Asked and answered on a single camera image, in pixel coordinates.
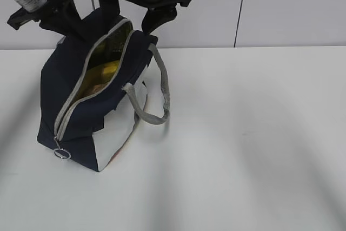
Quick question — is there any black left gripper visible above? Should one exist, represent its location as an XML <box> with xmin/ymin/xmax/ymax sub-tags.
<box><xmin>8</xmin><ymin>0</ymin><xmax>89</xmax><ymax>42</ymax></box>

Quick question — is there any yellow banana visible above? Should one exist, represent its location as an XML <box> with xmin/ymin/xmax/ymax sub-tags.
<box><xmin>88</xmin><ymin>60</ymin><xmax>119</xmax><ymax>84</ymax></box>

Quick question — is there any navy white lunch bag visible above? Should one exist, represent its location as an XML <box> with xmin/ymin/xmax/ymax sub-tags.
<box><xmin>37</xmin><ymin>9</ymin><xmax>170</xmax><ymax>172</ymax></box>

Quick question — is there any metal zipper pull ring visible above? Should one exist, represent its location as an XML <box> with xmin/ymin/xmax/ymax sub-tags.
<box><xmin>52</xmin><ymin>136</ymin><xmax>71</xmax><ymax>160</ymax></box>

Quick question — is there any brown bread roll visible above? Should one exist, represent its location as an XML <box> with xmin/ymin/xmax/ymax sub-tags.
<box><xmin>85</xmin><ymin>83</ymin><xmax>107</xmax><ymax>96</ymax></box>

